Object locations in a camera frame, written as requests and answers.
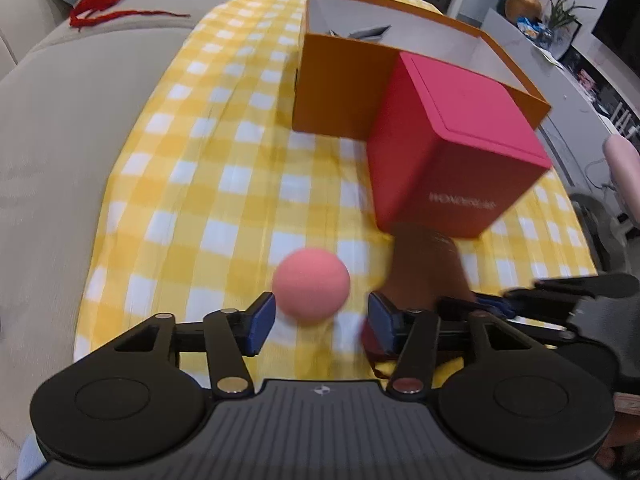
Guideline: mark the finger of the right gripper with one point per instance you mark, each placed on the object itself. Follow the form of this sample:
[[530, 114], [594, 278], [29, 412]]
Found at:
[[492, 304], [612, 285]]

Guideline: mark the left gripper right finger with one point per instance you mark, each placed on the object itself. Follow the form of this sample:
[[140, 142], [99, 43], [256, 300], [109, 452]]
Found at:
[[409, 339]]

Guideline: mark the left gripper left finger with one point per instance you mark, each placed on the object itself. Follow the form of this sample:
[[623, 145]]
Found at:
[[226, 337]]

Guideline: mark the pink foam ball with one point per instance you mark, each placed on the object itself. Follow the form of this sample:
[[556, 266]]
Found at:
[[310, 285]]

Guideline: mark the pink office chair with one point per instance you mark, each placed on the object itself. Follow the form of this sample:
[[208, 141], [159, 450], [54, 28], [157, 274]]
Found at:
[[624, 162]]

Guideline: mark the yellow checkered tablecloth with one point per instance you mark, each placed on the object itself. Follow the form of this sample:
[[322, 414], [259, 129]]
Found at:
[[214, 188]]

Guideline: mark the red square gift box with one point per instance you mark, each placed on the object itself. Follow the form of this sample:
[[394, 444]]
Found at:
[[452, 161]]

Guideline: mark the grey tv cabinet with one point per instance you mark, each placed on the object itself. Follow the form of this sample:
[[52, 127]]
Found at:
[[573, 133]]

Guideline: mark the white wifi router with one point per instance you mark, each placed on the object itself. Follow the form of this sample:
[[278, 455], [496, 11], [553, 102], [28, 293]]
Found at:
[[624, 121]]

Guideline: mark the black television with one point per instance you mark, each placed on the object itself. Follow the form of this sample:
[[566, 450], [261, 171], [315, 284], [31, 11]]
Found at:
[[618, 28]]

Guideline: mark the green potted plant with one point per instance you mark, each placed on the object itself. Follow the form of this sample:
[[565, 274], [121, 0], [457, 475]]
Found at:
[[562, 13]]

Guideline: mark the dark navy cloth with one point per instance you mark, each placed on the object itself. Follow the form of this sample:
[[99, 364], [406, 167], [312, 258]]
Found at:
[[371, 34]]

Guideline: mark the orange open cardboard box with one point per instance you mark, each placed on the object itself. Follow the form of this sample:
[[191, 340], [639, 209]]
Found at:
[[341, 83]]

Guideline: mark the beige sofa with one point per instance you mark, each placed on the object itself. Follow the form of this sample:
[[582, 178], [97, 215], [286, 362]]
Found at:
[[69, 98]]

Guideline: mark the red ribbon cloth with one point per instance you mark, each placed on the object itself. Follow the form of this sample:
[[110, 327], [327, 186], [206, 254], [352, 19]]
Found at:
[[90, 13]]

